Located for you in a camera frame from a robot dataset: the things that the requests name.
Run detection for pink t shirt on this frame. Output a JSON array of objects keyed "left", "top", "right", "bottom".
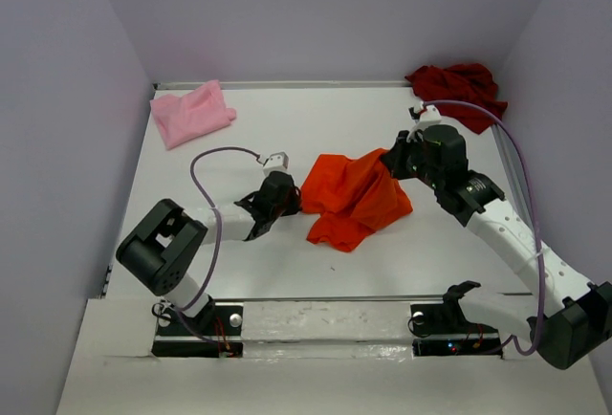
[{"left": 149, "top": 80, "right": 237, "bottom": 150}]

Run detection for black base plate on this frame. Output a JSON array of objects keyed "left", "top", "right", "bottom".
[
  {"left": 407, "top": 281, "right": 503, "bottom": 358},
  {"left": 151, "top": 302, "right": 244, "bottom": 359}
]

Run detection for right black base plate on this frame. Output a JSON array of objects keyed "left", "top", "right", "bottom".
[{"left": 407, "top": 281, "right": 503, "bottom": 358}]

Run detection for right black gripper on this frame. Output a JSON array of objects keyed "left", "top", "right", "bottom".
[{"left": 381, "top": 129, "right": 443, "bottom": 190}]

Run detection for dark red t shirt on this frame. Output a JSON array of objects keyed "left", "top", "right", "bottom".
[{"left": 404, "top": 63, "right": 508, "bottom": 135}]

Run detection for orange t shirt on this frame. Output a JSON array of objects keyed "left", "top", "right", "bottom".
[{"left": 300, "top": 148, "right": 413, "bottom": 252}]

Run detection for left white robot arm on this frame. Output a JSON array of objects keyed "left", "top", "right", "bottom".
[{"left": 116, "top": 171, "right": 300, "bottom": 334}]

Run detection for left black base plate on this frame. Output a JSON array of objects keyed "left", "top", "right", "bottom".
[{"left": 151, "top": 302, "right": 244, "bottom": 359}]

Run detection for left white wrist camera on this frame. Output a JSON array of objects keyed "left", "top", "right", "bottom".
[{"left": 262, "top": 151, "right": 289, "bottom": 173}]

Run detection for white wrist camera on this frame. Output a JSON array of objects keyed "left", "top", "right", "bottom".
[
  {"left": 262, "top": 151, "right": 289, "bottom": 173},
  {"left": 409, "top": 105, "right": 442, "bottom": 130}
]

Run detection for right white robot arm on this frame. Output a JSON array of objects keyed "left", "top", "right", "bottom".
[{"left": 381, "top": 124, "right": 611, "bottom": 370}]

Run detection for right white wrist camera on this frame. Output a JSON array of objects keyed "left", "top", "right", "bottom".
[{"left": 409, "top": 105, "right": 442, "bottom": 130}]

